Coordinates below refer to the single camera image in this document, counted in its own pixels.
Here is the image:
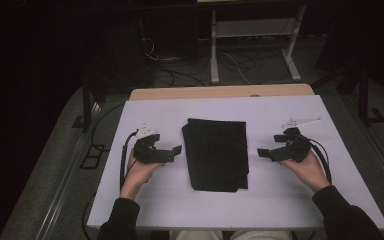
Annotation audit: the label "black floor cable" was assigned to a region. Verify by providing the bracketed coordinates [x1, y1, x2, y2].
[90, 101, 128, 153]

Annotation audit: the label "bundle of floor cables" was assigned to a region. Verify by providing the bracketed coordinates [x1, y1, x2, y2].
[140, 35, 212, 88]

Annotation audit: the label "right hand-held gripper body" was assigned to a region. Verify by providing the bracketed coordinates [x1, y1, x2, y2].
[269, 116, 322, 165]

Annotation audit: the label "hand-held gripper black cable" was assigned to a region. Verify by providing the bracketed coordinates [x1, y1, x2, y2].
[307, 137, 333, 185]
[119, 130, 139, 193]

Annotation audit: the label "person's left hand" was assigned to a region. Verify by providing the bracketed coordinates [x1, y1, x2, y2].
[119, 152, 165, 201]

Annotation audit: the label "black metal stand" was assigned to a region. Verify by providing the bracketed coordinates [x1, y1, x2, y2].
[313, 58, 384, 127]
[71, 71, 109, 133]

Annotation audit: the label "white metal stand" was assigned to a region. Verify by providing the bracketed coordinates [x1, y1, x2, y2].
[209, 4, 307, 85]

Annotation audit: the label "white table board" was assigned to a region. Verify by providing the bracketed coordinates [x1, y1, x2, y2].
[86, 94, 384, 232]

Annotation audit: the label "black pants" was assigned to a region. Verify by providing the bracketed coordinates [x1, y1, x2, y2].
[181, 117, 250, 194]

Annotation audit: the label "person's right hand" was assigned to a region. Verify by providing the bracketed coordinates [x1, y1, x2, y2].
[279, 149, 332, 194]

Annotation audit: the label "right hand-held gripper black cable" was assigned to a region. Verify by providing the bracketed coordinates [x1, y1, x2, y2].
[307, 137, 333, 185]

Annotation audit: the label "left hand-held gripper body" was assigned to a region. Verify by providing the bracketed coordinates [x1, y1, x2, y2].
[132, 122, 176, 165]

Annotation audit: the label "left hand-held gripper black cable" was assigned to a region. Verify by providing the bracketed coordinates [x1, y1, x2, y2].
[119, 130, 139, 193]

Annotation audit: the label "wooden table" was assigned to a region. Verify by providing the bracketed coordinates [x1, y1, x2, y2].
[128, 83, 316, 101]

